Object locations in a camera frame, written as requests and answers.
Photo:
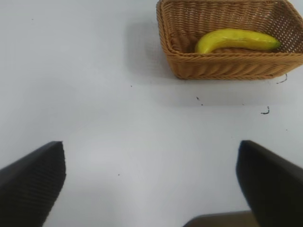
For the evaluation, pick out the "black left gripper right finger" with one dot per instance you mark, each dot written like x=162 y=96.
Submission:
x=272 y=184

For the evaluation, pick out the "brown woven wicker basket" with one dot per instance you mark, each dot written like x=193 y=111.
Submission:
x=227 y=63

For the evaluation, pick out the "yellow banana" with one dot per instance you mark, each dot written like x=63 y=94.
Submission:
x=232 y=39

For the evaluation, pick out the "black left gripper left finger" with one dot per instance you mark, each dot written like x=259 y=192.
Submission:
x=28 y=184

